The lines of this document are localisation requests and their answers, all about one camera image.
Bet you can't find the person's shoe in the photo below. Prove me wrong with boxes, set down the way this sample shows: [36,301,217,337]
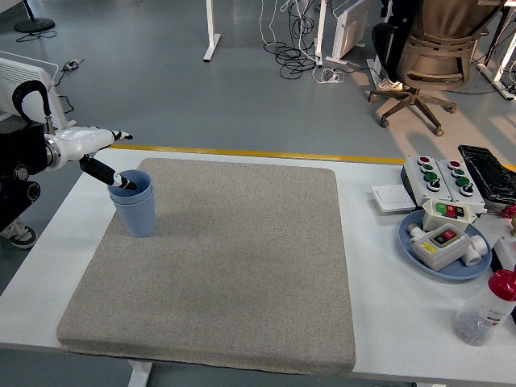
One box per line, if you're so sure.
[0,217,38,249]

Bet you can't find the red-capped bottle of screws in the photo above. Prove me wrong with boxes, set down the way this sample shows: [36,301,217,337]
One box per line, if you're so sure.
[451,268,516,347]

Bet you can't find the blue plate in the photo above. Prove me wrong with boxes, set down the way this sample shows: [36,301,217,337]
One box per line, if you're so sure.
[397,209,493,281]

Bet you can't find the white wall switch plate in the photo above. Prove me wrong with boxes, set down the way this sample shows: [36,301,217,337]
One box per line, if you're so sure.
[370,184,416,214]

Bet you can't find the grey four-button control box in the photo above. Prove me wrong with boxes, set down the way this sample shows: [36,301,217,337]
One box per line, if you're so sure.
[435,158,485,214]
[404,155,452,209]

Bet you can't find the white green-red switch box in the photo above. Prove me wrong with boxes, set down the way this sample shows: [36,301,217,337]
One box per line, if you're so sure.
[421,198,478,233]

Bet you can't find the white pipe fitting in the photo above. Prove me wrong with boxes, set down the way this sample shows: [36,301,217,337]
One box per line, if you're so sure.
[460,235,489,267]

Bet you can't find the black cable bundle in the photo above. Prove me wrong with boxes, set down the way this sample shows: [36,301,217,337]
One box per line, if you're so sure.
[264,0,323,80]

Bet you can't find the white table leg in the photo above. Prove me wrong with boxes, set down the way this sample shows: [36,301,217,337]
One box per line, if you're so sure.
[127,360,153,387]

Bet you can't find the grey-brown mat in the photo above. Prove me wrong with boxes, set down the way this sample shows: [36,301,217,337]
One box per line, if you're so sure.
[56,157,356,376]

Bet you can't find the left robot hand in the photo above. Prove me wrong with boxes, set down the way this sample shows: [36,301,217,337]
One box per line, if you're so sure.
[51,127,138,191]

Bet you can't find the beige office chair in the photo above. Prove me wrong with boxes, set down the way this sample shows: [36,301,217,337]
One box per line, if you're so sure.
[366,0,505,137]

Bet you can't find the seated person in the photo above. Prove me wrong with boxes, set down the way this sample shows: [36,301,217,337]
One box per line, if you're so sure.
[370,0,424,92]

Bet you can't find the blue ribbed cup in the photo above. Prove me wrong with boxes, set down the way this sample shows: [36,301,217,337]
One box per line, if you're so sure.
[108,189,157,239]
[106,169,153,202]

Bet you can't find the white panel heater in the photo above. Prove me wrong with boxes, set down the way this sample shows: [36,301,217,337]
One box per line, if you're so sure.
[0,51,77,131]
[325,0,372,65]

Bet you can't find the black stand base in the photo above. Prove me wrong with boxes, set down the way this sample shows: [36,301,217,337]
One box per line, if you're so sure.
[14,0,56,33]

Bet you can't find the white cable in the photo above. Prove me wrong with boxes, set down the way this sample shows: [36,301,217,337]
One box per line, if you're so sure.
[257,0,291,46]

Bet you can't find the white desk leg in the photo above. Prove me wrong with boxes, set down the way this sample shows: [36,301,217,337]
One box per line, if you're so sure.
[476,7,516,101]
[202,0,222,63]
[313,0,327,68]

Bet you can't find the grey switch box yellow label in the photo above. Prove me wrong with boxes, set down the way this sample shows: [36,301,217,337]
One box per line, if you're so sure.
[406,223,471,271]

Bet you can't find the black plastic tray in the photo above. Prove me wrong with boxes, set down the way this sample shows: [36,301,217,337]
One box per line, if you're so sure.
[457,144,516,206]

